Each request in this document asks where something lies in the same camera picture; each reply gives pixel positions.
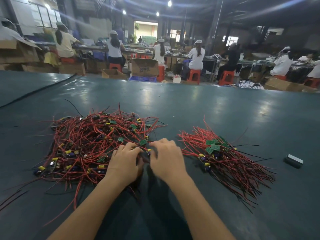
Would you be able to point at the person's right hand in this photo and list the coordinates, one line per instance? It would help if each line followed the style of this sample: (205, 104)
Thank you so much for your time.
(167, 162)

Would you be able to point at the person's left hand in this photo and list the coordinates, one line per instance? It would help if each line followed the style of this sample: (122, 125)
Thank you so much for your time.
(125, 165)

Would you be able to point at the large open cardboard box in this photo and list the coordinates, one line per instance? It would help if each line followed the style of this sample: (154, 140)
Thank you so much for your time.
(17, 51)

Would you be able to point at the person's left forearm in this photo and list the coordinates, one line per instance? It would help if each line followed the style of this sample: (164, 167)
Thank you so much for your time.
(82, 215)

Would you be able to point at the small black grey block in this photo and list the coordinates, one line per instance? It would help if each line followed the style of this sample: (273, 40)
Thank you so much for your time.
(293, 161)

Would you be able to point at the yellow sack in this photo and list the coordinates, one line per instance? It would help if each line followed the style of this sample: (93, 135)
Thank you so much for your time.
(51, 59)

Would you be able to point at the grid window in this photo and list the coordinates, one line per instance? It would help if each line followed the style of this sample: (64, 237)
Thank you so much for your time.
(44, 16)

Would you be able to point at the blue plastic crate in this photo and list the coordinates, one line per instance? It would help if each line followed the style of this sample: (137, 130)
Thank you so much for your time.
(142, 78)

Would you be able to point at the dark green table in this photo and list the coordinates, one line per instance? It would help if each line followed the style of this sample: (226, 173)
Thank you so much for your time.
(260, 117)

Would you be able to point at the person's right forearm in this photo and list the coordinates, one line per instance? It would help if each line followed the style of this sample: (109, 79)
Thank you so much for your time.
(200, 212)

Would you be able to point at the heap of black white items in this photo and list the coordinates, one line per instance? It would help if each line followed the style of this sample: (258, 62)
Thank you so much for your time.
(249, 84)

